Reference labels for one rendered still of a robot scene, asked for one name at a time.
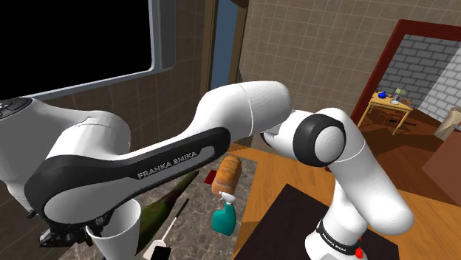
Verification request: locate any white cup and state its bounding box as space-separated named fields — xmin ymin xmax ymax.
xmin=85 ymin=199 xmax=142 ymax=260

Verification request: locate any green wine bottle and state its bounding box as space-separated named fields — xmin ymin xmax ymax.
xmin=136 ymin=170 xmax=200 ymax=255

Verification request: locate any black and white spatula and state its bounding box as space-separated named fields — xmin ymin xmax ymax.
xmin=143 ymin=197 xmax=191 ymax=260

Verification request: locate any teal spray bottle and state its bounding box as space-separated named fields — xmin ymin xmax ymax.
xmin=211 ymin=191 xmax=238 ymax=237

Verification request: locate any brown bread loaf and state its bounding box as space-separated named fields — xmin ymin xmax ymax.
xmin=211 ymin=154 xmax=242 ymax=196

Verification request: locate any grey framed window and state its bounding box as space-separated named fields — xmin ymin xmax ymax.
xmin=0 ymin=0 xmax=177 ymax=102

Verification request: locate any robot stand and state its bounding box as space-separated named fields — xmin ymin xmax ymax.
xmin=233 ymin=182 xmax=400 ymax=260

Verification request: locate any yellow table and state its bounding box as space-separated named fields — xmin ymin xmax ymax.
xmin=357 ymin=89 xmax=414 ymax=137

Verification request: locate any brown box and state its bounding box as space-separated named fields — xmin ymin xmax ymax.
xmin=421 ymin=129 xmax=461 ymax=207

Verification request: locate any red door frame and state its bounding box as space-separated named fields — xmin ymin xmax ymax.
xmin=350 ymin=19 xmax=461 ymax=127

